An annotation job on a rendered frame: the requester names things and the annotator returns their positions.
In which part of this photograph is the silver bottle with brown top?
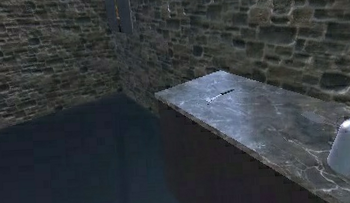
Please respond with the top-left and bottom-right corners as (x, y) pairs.
(323, 101), (350, 179)

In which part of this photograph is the dark marble-topped kitchen counter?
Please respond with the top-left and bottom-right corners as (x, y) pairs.
(152, 62), (350, 203)

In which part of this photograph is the black-handled silver knife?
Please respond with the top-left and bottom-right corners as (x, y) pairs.
(204, 88), (236, 105)

